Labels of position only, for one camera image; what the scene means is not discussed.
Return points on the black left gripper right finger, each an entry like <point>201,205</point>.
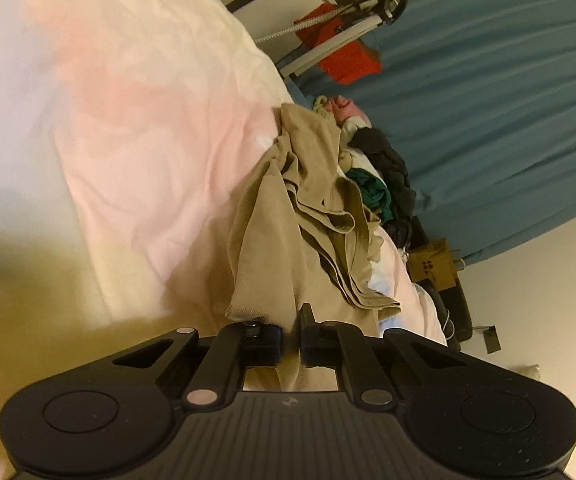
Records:
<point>344,348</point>

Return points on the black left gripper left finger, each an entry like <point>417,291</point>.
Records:
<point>220,374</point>

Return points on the tan t-shirt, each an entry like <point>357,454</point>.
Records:
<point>302,235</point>

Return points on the pile of mixed clothes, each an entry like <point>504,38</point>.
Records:
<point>368,159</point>

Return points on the brown cardboard box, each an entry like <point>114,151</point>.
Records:
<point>435,262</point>

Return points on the red bag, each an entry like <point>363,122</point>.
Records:
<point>347,64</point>

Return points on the white pink bed sheet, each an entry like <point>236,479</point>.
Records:
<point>126,130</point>

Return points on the blue curtain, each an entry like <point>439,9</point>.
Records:
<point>479,98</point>

